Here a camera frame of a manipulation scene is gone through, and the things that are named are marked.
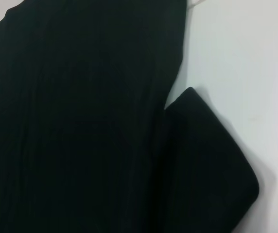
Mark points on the black shirt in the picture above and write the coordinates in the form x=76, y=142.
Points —
x=80, y=121

